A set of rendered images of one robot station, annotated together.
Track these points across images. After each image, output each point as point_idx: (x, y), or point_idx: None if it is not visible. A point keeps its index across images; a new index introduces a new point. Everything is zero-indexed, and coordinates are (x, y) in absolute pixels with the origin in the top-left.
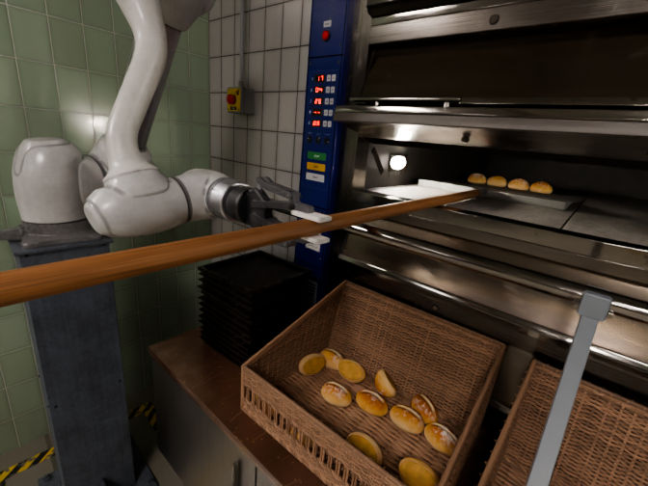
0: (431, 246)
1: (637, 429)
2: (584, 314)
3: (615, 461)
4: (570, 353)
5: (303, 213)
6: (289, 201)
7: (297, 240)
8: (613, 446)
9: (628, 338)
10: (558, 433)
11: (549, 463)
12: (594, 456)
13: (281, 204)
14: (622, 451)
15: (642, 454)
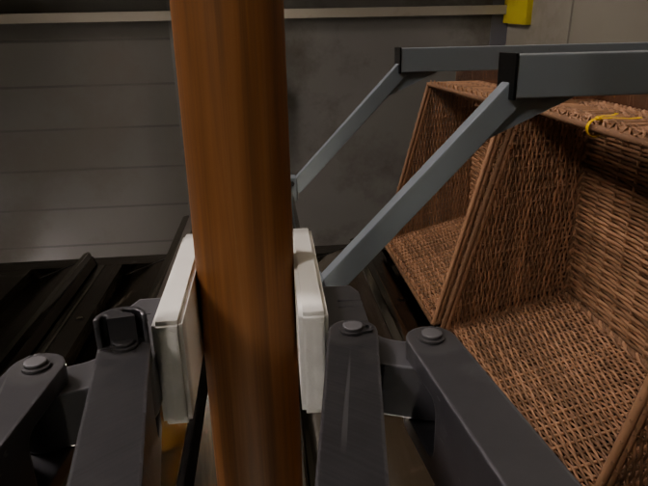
0: (308, 437)
1: (530, 424)
2: (320, 277)
3: (589, 413)
4: (363, 236)
5: (167, 282)
6: (85, 386)
7: (357, 313)
8: (576, 423)
9: (427, 483)
10: (431, 158)
11: (457, 130)
12: (610, 425)
13: (108, 406)
14: (571, 416)
15: (553, 407)
